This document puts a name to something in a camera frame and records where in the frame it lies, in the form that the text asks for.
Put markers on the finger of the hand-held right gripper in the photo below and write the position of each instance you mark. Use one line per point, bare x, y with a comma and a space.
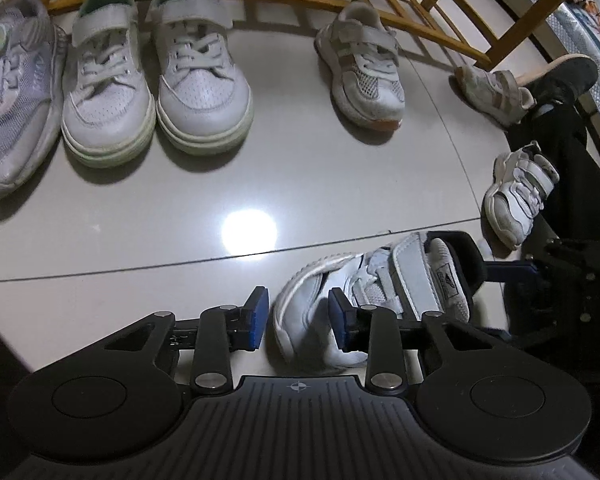
510, 271

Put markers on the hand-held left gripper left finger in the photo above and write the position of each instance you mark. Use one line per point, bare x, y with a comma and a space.
255, 317

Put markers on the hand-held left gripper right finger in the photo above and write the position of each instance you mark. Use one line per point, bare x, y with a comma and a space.
340, 322

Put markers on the purple dial sneaker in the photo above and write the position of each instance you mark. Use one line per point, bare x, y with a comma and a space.
15, 110

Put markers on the white mesh orange-soled sneaker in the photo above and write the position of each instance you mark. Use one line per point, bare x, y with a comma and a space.
490, 90
365, 80

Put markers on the person's right leg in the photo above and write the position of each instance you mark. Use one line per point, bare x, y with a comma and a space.
570, 170

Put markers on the white green-lined sneaker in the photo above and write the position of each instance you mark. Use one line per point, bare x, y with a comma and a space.
205, 90
105, 110

